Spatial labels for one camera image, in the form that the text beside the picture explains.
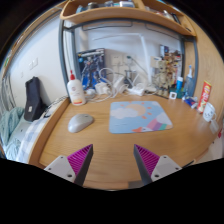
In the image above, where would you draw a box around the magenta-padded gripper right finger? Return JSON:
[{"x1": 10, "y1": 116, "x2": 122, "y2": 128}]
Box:
[{"x1": 133, "y1": 143, "x2": 184, "y2": 187}]

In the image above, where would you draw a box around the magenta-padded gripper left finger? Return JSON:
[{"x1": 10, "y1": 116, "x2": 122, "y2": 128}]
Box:
[{"x1": 43, "y1": 143, "x2": 95, "y2": 188}]

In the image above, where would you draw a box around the grey computer mouse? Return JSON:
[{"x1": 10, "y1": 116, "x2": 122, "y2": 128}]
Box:
[{"x1": 67, "y1": 113, "x2": 95, "y2": 134}]

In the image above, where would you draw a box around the pastel cloud-print mouse pad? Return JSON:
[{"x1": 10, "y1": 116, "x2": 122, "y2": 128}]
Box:
[{"x1": 109, "y1": 100, "x2": 174, "y2": 135}]

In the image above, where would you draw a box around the blue plaid pillow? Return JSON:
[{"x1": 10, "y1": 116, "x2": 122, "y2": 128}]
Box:
[{"x1": 16, "y1": 114, "x2": 51, "y2": 164}]

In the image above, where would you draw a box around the white flat pack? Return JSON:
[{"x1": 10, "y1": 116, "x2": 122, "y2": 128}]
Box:
[{"x1": 43, "y1": 96, "x2": 69, "y2": 118}]

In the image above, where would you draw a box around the teal blanket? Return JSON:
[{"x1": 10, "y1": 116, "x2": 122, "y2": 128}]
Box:
[{"x1": 0, "y1": 106, "x2": 25, "y2": 161}]

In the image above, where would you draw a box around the blue and white packet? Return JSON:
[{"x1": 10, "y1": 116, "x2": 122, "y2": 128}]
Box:
[{"x1": 182, "y1": 96, "x2": 199, "y2": 109}]

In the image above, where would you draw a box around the white mug with face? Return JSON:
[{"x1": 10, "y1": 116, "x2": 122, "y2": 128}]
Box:
[{"x1": 202, "y1": 101, "x2": 218, "y2": 123}]

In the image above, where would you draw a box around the black bag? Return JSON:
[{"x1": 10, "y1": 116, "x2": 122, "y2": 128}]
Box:
[{"x1": 23, "y1": 76, "x2": 46, "y2": 123}]

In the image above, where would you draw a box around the white pump bottle red cap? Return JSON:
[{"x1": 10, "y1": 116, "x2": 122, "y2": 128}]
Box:
[{"x1": 66, "y1": 69, "x2": 87, "y2": 107}]

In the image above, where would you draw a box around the white power strip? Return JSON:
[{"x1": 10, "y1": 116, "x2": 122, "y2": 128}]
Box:
[{"x1": 128, "y1": 84, "x2": 146, "y2": 97}]

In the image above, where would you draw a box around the red snack can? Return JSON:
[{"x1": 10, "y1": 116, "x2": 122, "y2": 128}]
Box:
[{"x1": 196, "y1": 80, "x2": 213, "y2": 114}]

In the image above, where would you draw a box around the blue tube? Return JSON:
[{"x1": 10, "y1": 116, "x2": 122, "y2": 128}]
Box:
[{"x1": 175, "y1": 76, "x2": 184, "y2": 93}]

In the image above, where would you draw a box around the blue spray bottle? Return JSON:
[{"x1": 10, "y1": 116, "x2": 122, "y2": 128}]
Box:
[{"x1": 184, "y1": 64, "x2": 196, "y2": 98}]

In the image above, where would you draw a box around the white multi-port charger block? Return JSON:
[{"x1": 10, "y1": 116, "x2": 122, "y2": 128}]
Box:
[{"x1": 94, "y1": 82, "x2": 110, "y2": 96}]

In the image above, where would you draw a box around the beige robot model figure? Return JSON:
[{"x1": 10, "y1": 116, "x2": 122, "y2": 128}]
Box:
[{"x1": 153, "y1": 49, "x2": 183, "y2": 98}]

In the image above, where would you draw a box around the steel cup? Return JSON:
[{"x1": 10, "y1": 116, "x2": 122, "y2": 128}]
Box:
[{"x1": 124, "y1": 69, "x2": 138, "y2": 88}]

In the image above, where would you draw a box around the robot model kit box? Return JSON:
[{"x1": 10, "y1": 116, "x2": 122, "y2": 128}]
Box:
[{"x1": 77, "y1": 48, "x2": 107, "y2": 90}]

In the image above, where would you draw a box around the tangled white cable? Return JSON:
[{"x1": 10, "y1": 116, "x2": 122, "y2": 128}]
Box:
[{"x1": 85, "y1": 67, "x2": 158, "y2": 103}]

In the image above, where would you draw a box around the white wall switch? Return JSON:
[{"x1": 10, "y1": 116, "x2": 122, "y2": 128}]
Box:
[{"x1": 28, "y1": 58, "x2": 39, "y2": 70}]

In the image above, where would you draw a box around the green plug cable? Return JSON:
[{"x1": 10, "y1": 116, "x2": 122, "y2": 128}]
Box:
[{"x1": 125, "y1": 54, "x2": 148, "y2": 76}]

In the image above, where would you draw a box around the white wall outlet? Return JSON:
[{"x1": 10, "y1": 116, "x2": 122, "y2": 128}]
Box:
[{"x1": 111, "y1": 54, "x2": 136, "y2": 66}]

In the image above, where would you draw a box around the wooden shelf unit grey frame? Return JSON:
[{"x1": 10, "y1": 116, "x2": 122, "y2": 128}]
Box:
[{"x1": 58, "y1": 0, "x2": 200, "y2": 99}]

